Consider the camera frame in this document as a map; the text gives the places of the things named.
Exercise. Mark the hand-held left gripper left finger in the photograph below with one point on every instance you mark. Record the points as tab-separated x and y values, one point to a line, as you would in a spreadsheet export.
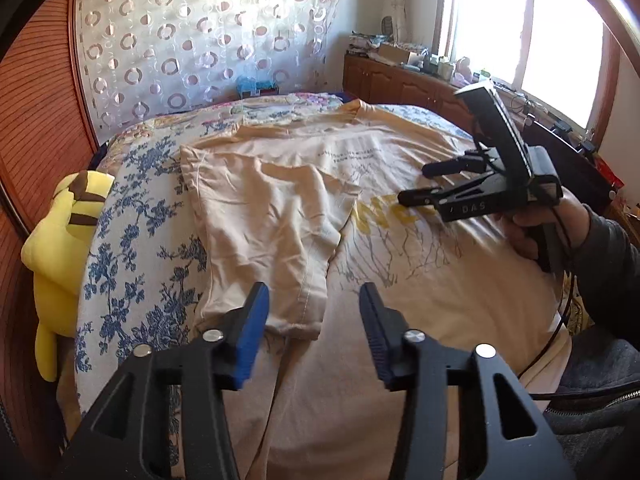
252	335

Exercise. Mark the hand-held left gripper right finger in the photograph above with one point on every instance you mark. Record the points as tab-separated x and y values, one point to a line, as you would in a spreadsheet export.
372	330

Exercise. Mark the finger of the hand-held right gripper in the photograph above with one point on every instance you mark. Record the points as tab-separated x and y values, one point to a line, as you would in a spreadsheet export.
450	166
422	196

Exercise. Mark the beige printed t-shirt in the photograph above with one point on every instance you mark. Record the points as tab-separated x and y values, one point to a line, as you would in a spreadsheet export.
400	290

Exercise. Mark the person's right forearm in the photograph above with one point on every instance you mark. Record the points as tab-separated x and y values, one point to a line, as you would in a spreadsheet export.
610	270

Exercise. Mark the person's right hand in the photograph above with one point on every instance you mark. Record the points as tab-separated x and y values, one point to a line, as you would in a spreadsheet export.
522	232

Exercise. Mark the dark desk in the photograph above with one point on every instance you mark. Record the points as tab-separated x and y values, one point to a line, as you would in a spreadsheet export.
565	155

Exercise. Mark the pink soft toy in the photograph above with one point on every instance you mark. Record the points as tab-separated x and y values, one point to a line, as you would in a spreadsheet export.
462	67

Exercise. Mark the window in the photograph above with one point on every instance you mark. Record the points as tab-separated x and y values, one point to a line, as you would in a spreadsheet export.
525	20

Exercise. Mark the cardboard box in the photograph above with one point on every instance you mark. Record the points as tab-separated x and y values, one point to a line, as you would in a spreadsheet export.
395	52

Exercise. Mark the blue floral bed sheet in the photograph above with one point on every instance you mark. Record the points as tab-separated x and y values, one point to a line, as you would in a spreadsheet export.
135	240

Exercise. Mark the blue tissue box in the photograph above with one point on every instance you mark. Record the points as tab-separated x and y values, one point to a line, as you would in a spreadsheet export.
255	87

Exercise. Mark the yellow plush toy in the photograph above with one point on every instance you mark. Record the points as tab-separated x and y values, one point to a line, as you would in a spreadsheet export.
60	265

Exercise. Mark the pink floral blanket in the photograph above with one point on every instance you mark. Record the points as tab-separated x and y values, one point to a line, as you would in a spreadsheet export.
210	112

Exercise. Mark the person's grey jacket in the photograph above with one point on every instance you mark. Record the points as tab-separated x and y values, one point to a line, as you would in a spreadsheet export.
595	410

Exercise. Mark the circle patterned sheer curtain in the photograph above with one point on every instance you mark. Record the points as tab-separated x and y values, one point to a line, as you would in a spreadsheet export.
200	35

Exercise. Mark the wooden slatted wardrobe door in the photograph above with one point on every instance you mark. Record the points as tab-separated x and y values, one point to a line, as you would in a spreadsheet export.
35	125

